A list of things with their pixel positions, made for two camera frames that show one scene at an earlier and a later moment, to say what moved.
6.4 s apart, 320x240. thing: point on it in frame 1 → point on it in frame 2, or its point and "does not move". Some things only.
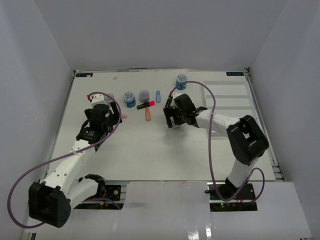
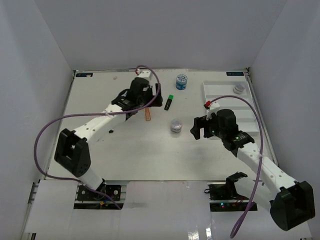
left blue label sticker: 84,75 does not move
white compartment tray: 234,99 does not move
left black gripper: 116,114 → 158,101
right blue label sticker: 234,73 does not move
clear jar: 108,100 → 238,89
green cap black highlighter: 168,102 does not move
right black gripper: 170,112 → 201,123
